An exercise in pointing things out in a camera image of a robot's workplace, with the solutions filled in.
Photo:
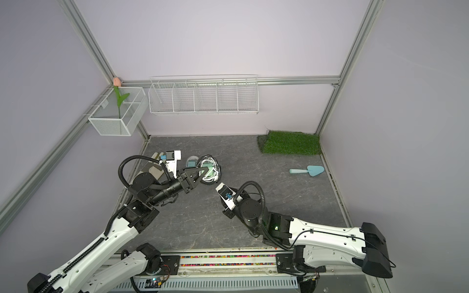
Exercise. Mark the beige work glove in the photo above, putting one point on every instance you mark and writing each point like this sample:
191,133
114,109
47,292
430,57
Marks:
153,168

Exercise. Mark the green charger cube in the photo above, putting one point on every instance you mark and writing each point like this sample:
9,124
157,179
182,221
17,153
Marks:
209,167

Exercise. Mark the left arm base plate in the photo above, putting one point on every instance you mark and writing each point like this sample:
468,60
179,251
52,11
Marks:
163,265

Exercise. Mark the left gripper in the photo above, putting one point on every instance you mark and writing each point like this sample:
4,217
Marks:
192,182

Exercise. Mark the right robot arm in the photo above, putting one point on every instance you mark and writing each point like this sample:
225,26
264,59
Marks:
313,245

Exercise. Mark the teal garden trowel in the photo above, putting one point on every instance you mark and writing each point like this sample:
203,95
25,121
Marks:
311,170

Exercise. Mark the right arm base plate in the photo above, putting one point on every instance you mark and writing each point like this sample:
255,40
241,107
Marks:
285,263

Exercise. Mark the green artificial grass mat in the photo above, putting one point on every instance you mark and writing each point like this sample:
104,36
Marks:
289,143

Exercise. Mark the white mesh box basket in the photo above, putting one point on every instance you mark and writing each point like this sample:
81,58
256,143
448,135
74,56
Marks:
105,118

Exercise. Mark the clear round pouch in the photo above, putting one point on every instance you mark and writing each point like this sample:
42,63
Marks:
192,161

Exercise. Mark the white wire shelf basket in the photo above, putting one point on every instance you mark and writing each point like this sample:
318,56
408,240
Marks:
204,94

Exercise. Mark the artificial pink tulip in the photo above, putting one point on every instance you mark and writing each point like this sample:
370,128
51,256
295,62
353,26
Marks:
119,97

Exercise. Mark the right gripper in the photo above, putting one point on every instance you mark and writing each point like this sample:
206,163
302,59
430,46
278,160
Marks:
228,213

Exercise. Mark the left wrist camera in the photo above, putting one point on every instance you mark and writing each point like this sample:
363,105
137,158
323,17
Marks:
171,158

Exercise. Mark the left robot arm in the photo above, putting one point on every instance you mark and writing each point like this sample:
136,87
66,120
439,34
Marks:
82,273

